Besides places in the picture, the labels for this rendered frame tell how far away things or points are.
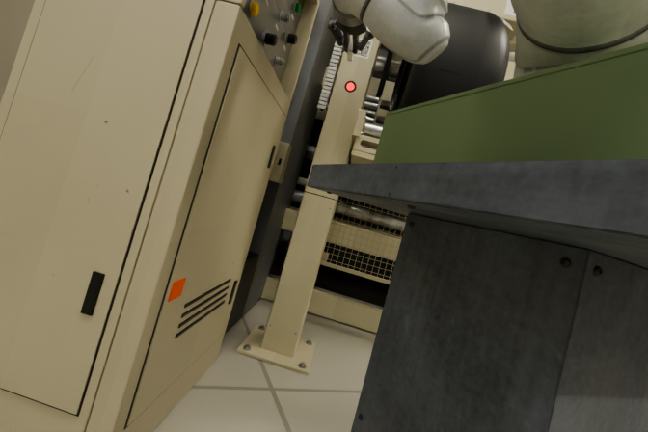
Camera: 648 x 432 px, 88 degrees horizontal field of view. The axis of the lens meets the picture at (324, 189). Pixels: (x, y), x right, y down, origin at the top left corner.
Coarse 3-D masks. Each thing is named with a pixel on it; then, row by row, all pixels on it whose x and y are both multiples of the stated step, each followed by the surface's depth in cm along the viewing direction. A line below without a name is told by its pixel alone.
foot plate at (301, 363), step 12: (252, 336) 133; (240, 348) 120; (252, 348) 122; (300, 348) 133; (312, 348) 137; (264, 360) 118; (276, 360) 119; (288, 360) 121; (300, 360) 124; (300, 372) 117
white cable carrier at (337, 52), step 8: (336, 40) 132; (336, 48) 132; (336, 56) 132; (336, 64) 132; (328, 72) 132; (336, 72) 134; (328, 80) 132; (328, 88) 131; (320, 96) 131; (328, 96) 131; (320, 104) 132
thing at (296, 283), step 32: (352, 64) 130; (352, 96) 129; (352, 128) 128; (320, 160) 128; (320, 192) 128; (320, 224) 127; (288, 256) 127; (320, 256) 126; (288, 288) 126; (288, 320) 125; (288, 352) 124
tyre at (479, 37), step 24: (456, 24) 109; (480, 24) 110; (456, 48) 107; (480, 48) 107; (504, 48) 109; (408, 72) 159; (432, 72) 109; (456, 72) 108; (480, 72) 107; (504, 72) 110; (408, 96) 115; (432, 96) 111
